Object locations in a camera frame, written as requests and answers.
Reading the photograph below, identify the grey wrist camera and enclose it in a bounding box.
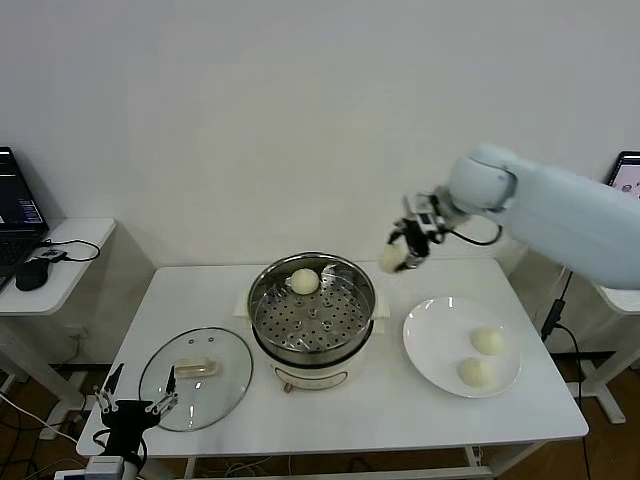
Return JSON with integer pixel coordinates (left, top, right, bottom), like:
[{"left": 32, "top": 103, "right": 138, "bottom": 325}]
[
  {"left": 82, "top": 455, "right": 126, "bottom": 480},
  {"left": 403, "top": 192, "right": 446, "bottom": 234}
]

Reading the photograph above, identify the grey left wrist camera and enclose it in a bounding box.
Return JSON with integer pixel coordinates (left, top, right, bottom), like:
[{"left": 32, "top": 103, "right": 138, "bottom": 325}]
[{"left": 82, "top": 455, "right": 126, "bottom": 480}]

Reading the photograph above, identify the white table frame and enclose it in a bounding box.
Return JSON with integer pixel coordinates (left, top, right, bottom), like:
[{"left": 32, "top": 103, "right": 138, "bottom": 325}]
[{"left": 184, "top": 442, "right": 501, "bottom": 480}]

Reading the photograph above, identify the black usb hub with cable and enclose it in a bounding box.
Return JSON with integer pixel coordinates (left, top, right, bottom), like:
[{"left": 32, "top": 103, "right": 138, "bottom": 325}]
[{"left": 37, "top": 237, "right": 103, "bottom": 264}]

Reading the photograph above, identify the dark grey open laptop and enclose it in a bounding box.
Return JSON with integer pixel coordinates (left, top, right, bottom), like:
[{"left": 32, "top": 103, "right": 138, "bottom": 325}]
[{"left": 604, "top": 151, "right": 640, "bottom": 201}]

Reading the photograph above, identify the black computer mouse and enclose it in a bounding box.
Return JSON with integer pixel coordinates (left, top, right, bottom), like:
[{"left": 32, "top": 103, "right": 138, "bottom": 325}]
[{"left": 15, "top": 257, "right": 51, "bottom": 292}]

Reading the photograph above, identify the white side desk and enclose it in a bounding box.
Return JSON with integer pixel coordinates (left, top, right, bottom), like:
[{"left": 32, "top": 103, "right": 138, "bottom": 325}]
[
  {"left": 0, "top": 217, "right": 119, "bottom": 419},
  {"left": 562, "top": 269, "right": 640, "bottom": 426}
]

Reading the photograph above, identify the round glass lid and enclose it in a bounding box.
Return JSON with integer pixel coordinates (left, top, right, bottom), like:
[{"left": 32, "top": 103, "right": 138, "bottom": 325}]
[{"left": 138, "top": 327, "right": 255, "bottom": 434}]

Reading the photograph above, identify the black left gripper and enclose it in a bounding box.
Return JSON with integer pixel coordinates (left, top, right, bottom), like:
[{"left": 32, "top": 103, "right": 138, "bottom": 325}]
[{"left": 93, "top": 362, "right": 180, "bottom": 459}]

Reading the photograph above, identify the perforated steel steamer basket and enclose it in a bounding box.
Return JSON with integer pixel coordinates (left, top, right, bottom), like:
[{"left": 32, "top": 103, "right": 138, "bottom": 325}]
[{"left": 248, "top": 253, "right": 378, "bottom": 354}]

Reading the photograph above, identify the black open laptop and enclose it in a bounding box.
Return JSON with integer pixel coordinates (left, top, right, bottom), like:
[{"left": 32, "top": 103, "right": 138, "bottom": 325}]
[{"left": 0, "top": 146, "right": 53, "bottom": 294}]

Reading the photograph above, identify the black cable with adapter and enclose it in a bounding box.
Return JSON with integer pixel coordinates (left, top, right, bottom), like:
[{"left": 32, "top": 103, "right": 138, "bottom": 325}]
[{"left": 539, "top": 269, "right": 594, "bottom": 480}]

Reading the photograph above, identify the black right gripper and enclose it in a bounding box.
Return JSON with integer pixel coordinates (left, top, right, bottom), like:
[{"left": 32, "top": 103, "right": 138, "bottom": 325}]
[{"left": 385, "top": 219, "right": 441, "bottom": 274}]

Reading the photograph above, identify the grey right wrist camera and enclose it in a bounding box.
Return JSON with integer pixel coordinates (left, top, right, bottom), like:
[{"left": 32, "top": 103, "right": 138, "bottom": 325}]
[{"left": 403, "top": 192, "right": 446, "bottom": 234}]

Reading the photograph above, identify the round white plate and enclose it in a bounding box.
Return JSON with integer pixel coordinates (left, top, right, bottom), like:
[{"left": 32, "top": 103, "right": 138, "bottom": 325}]
[{"left": 402, "top": 297, "right": 523, "bottom": 400}]

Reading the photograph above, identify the cream electric cooker pot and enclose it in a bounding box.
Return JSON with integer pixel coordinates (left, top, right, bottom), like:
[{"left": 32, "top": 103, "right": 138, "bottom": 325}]
[{"left": 234, "top": 287, "right": 392, "bottom": 395}]

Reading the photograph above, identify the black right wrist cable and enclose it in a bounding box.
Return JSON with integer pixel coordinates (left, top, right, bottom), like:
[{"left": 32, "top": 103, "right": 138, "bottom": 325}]
[{"left": 444, "top": 224, "right": 504, "bottom": 247}]

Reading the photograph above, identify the white steamed baozi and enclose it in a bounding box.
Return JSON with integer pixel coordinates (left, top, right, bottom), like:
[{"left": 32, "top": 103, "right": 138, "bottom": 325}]
[
  {"left": 290, "top": 268, "right": 320, "bottom": 295},
  {"left": 378, "top": 242, "right": 409, "bottom": 274},
  {"left": 457, "top": 357, "right": 496, "bottom": 390},
  {"left": 469, "top": 327, "right": 506, "bottom": 357}
]

